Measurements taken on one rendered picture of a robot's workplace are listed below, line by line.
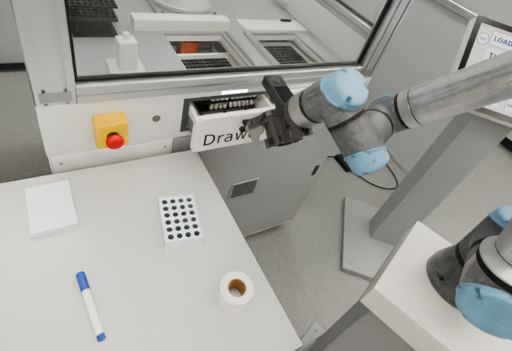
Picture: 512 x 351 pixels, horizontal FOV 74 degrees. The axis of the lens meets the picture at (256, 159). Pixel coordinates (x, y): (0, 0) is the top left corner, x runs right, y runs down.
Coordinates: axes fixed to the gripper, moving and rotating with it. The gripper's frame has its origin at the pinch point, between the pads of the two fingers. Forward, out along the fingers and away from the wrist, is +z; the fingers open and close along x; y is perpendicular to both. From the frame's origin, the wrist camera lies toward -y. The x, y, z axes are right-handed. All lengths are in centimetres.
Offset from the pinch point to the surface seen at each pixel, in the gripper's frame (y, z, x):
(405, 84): -26, 70, 167
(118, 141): -2.6, 5.7, -32.4
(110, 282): 26.3, 0.7, -40.4
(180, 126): -5.9, 13.6, -14.7
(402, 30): -60, 61, 167
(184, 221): 18.7, 3.3, -22.6
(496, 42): -12, -20, 90
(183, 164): 4.3, 16.1, -15.6
